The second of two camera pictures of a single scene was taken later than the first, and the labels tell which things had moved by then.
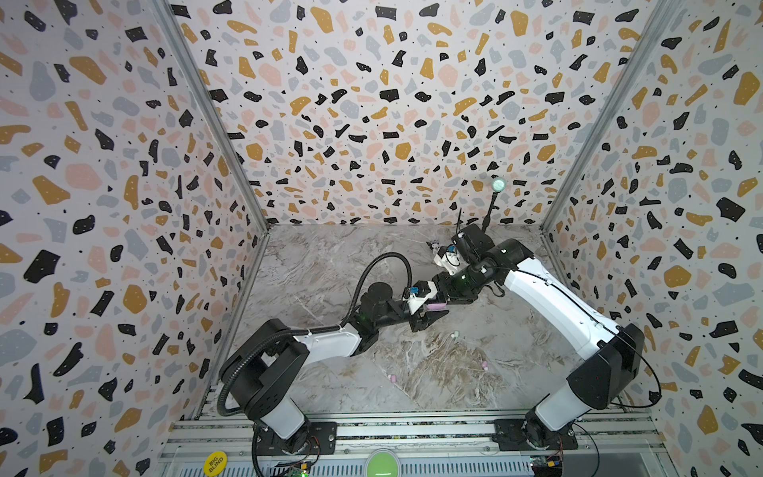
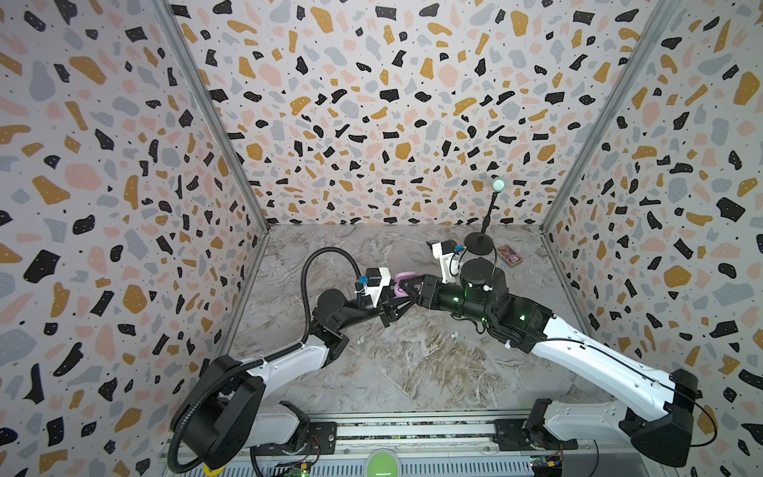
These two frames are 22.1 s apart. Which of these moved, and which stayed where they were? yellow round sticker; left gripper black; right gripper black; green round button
Moved: left gripper black; right gripper black
Stayed: yellow round sticker; green round button
